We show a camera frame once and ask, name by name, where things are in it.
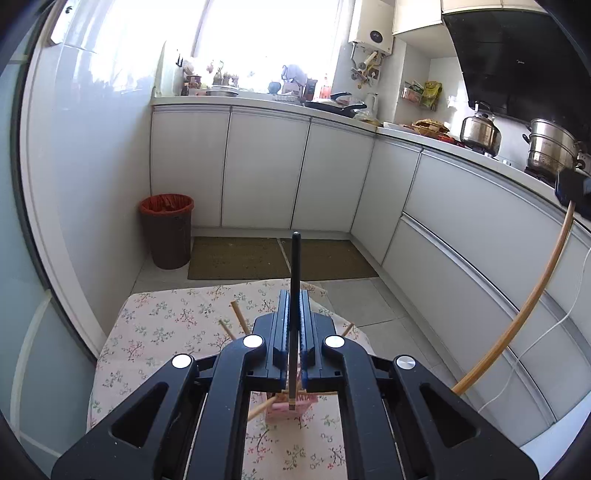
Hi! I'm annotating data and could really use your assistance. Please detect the steel kettle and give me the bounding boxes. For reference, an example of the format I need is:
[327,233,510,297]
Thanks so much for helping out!
[460,102,502,157]

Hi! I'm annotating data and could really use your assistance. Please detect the frosted glass sliding door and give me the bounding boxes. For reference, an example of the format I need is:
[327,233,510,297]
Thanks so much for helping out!
[0,28,100,462]

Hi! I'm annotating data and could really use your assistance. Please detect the yellow green packet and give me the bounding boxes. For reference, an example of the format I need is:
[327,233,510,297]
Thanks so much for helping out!
[422,80,443,112]

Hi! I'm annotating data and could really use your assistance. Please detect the cream upper cabinet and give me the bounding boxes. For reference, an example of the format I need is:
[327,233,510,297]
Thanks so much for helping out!
[392,0,546,37]

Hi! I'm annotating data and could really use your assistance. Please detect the stacked steel steamer pot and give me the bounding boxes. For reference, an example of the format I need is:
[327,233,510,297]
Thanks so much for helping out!
[523,119,585,183]

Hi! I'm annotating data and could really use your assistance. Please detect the row of small ornaments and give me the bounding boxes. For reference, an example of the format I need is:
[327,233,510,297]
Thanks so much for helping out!
[182,60,241,97]

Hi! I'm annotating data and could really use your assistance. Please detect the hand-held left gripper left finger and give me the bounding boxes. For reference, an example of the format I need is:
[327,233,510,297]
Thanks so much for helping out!
[51,290,293,480]

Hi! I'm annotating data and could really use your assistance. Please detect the floral tablecloth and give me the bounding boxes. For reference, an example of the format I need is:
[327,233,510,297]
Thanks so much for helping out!
[88,279,370,480]

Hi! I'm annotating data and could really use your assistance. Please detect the woven tray with food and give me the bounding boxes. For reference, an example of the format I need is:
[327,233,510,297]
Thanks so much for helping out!
[411,119,451,137]

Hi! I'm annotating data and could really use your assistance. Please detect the wall rack with packets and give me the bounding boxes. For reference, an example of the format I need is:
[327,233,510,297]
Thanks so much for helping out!
[401,80,426,106]

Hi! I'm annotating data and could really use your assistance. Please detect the white cable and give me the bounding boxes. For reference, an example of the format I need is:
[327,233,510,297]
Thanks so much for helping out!
[478,258,587,414]

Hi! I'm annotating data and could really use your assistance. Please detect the white kitchen cabinets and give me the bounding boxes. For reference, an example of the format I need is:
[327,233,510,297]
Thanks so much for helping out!
[150,97,591,448]

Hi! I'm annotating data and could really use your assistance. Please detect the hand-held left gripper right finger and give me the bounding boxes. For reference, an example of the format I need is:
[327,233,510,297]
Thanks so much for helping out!
[298,290,540,480]

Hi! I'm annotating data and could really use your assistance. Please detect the pink perforated utensil holder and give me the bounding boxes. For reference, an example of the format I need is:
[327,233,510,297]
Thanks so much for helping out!
[264,390,319,421]

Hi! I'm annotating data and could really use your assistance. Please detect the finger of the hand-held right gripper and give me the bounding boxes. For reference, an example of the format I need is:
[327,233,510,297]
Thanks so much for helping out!
[555,171,591,206]

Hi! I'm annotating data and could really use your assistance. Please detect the bright kitchen window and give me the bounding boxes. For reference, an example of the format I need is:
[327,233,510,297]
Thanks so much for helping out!
[194,0,356,93]

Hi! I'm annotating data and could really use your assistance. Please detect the white water heater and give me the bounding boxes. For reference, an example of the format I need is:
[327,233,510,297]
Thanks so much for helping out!
[347,0,395,58]

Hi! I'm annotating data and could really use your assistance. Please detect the black range hood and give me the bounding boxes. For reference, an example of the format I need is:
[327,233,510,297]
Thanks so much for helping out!
[441,9,591,139]

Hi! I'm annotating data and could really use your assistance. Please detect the white kitchen countertop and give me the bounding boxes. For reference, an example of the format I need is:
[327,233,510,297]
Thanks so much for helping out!
[151,95,591,232]

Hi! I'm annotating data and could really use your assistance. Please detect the pale cutting board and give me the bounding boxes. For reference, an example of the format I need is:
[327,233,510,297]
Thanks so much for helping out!
[152,41,183,97]

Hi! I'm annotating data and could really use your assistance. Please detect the black frying pan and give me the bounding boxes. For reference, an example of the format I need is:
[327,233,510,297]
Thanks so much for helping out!
[302,92,368,118]

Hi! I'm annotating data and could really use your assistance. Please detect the brown trash bin red liner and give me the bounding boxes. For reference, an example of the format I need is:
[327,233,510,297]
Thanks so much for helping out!
[139,194,195,271]

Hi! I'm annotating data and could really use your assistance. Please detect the brown floor mat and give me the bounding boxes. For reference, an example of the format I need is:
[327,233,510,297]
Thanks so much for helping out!
[278,237,379,282]
[187,236,289,281]

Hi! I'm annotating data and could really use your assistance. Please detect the dark chopstick with gold band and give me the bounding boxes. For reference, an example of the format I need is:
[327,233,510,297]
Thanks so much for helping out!
[288,232,303,411]

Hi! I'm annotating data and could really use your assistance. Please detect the water heater pipes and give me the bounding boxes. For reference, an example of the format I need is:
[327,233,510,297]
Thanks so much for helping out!
[349,44,386,90]

